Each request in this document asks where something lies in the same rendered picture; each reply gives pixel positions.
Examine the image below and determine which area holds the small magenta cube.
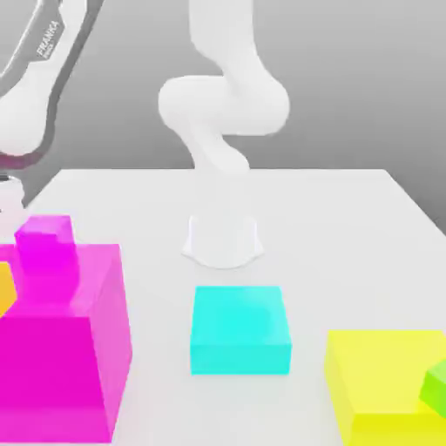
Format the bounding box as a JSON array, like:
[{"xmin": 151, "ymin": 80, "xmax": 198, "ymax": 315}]
[{"xmin": 14, "ymin": 214, "xmax": 81, "ymax": 305}]

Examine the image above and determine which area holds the large yellow box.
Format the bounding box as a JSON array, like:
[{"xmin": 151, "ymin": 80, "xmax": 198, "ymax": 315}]
[{"xmin": 323, "ymin": 328, "xmax": 446, "ymax": 446}]

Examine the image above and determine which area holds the large magenta box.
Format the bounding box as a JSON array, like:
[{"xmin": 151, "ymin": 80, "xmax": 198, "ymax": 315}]
[{"xmin": 0, "ymin": 242, "xmax": 134, "ymax": 446}]

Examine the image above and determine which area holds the small orange cube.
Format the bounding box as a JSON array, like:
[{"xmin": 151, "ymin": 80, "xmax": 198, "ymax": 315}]
[{"xmin": 0, "ymin": 261, "xmax": 18, "ymax": 319}]

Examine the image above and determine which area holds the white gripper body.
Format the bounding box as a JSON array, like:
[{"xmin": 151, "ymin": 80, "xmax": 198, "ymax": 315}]
[{"xmin": 0, "ymin": 179, "xmax": 26, "ymax": 246}]

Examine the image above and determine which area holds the large cyan box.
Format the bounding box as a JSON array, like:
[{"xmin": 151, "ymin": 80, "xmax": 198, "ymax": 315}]
[{"xmin": 190, "ymin": 285, "xmax": 293, "ymax": 376}]

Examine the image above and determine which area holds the small green cube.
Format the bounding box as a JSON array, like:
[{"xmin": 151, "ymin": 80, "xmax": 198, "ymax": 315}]
[{"xmin": 418, "ymin": 359, "xmax": 446, "ymax": 420}]

